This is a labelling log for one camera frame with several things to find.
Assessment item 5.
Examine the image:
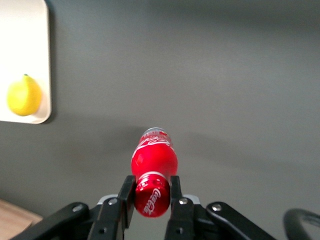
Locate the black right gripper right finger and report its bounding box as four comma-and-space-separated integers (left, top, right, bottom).
164, 175, 201, 240

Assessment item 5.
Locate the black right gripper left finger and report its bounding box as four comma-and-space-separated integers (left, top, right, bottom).
88, 175, 137, 240

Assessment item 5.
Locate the red coke bottle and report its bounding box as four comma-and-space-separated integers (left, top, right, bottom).
131, 127, 179, 218

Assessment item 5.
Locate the white rounded tray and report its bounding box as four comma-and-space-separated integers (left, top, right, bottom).
0, 0, 53, 125

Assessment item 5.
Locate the light wooden board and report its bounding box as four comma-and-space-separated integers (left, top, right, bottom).
0, 198, 44, 240

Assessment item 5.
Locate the yellow lemon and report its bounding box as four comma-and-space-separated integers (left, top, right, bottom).
6, 73, 43, 117

